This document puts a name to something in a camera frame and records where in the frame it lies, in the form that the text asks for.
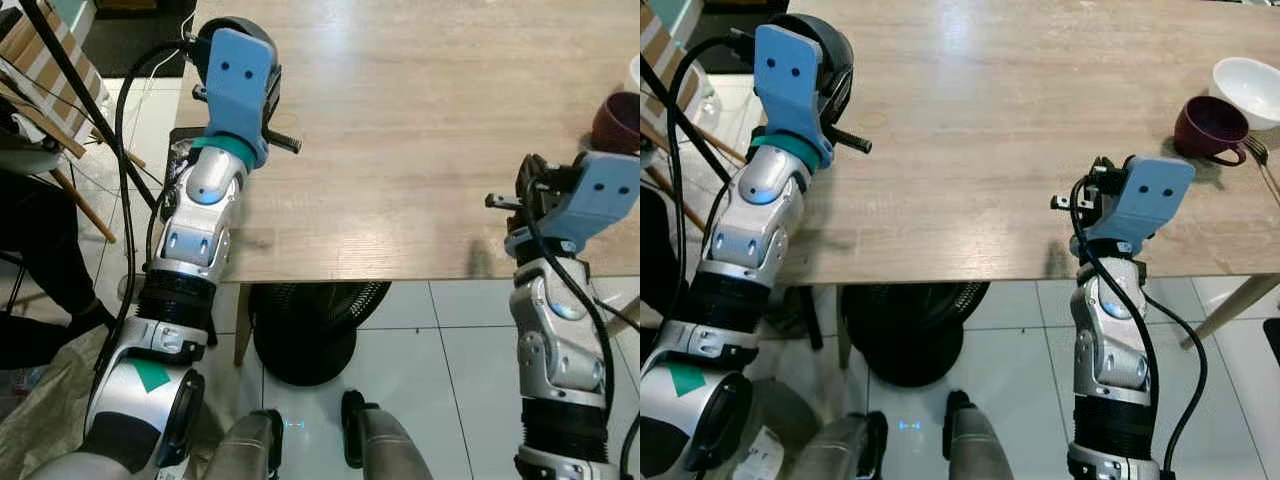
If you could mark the white bowl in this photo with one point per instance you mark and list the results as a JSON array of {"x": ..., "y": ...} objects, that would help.
[{"x": 1250, "y": 85}]

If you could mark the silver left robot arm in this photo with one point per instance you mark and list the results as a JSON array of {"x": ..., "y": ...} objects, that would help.
[
  {"x": 750, "y": 240},
  {"x": 195, "y": 230}
]

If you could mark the wooden table leg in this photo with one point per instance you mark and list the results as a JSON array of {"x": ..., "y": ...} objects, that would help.
[
  {"x": 1225, "y": 310},
  {"x": 811, "y": 320},
  {"x": 620, "y": 314},
  {"x": 242, "y": 320}
]

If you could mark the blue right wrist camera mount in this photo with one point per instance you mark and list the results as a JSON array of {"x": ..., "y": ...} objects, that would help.
[
  {"x": 1150, "y": 200},
  {"x": 600, "y": 195}
]

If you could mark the robot right leg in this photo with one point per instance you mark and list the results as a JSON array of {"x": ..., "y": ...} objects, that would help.
[
  {"x": 975, "y": 445},
  {"x": 385, "y": 445}
]

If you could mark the robot left leg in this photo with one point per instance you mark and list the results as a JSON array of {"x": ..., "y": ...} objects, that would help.
[
  {"x": 245, "y": 450},
  {"x": 840, "y": 455}
]

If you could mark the brown plastic sheet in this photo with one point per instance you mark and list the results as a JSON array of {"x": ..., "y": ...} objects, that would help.
[{"x": 40, "y": 420}]

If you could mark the black floor fan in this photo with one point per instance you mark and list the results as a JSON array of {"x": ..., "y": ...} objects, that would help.
[
  {"x": 300, "y": 340},
  {"x": 900, "y": 345}
]

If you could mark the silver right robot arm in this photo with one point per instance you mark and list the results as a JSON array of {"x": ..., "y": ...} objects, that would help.
[
  {"x": 1110, "y": 340},
  {"x": 555, "y": 350}
]

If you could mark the robot leg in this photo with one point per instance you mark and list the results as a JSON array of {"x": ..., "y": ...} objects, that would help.
[
  {"x": 385, "y": 445},
  {"x": 975, "y": 445},
  {"x": 840, "y": 455},
  {"x": 245, "y": 450}
]

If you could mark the metal fork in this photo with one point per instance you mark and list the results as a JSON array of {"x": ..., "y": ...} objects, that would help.
[{"x": 1258, "y": 152}]

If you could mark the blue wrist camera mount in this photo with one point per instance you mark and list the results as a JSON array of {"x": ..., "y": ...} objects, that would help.
[
  {"x": 785, "y": 75},
  {"x": 240, "y": 80},
  {"x": 600, "y": 195},
  {"x": 1150, "y": 200}
]

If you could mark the striped wooden folding chair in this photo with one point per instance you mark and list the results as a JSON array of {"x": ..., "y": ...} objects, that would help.
[
  {"x": 40, "y": 50},
  {"x": 660, "y": 50}
]

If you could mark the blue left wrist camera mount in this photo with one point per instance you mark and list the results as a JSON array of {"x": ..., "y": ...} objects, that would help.
[
  {"x": 785, "y": 75},
  {"x": 240, "y": 80}
]

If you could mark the person in black clothes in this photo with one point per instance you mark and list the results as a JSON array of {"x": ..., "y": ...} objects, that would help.
[{"x": 40, "y": 240}]

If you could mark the black slanted pole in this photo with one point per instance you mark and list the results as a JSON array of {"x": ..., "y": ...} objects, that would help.
[
  {"x": 90, "y": 100},
  {"x": 690, "y": 112}
]

